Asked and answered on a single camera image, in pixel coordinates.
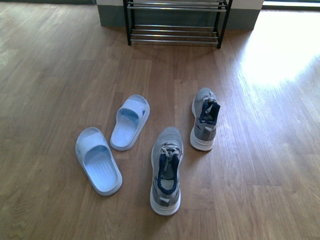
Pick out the grey sneaker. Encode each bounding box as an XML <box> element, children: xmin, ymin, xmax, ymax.
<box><xmin>190</xmin><ymin>87</ymin><xmax>221</xmax><ymax>152</ymax></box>
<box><xmin>150</xmin><ymin>126</ymin><xmax>184</xmax><ymax>216</ymax></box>

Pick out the light blue slipper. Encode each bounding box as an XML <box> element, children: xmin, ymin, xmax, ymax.
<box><xmin>110</xmin><ymin>94</ymin><xmax>150</xmax><ymax>151</ymax></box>
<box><xmin>75</xmin><ymin>127</ymin><xmax>123</xmax><ymax>196</ymax></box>

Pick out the black metal shoe rack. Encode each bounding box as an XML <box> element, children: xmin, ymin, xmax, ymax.
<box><xmin>123</xmin><ymin>0</ymin><xmax>233</xmax><ymax>49</ymax></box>

